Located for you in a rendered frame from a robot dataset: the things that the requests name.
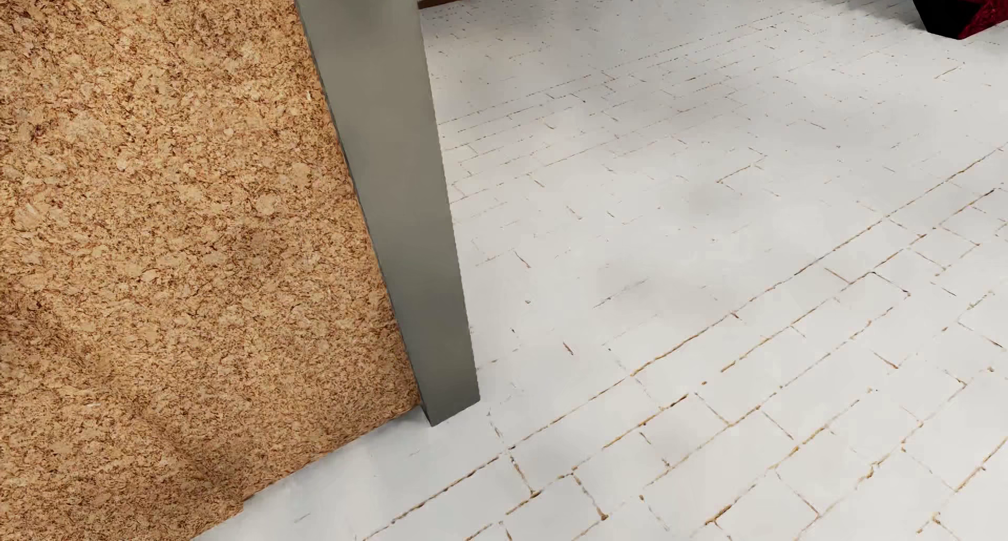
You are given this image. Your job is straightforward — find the red and black armchair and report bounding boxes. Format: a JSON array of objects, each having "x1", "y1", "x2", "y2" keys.
[{"x1": 901, "y1": 0, "x2": 1008, "y2": 40}]

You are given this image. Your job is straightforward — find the cork board panel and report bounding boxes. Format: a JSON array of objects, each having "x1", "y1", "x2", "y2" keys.
[{"x1": 0, "y1": 0, "x2": 422, "y2": 541}]

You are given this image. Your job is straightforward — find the grey metal post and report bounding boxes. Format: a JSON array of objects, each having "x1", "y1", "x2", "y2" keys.
[{"x1": 287, "y1": 0, "x2": 481, "y2": 427}]

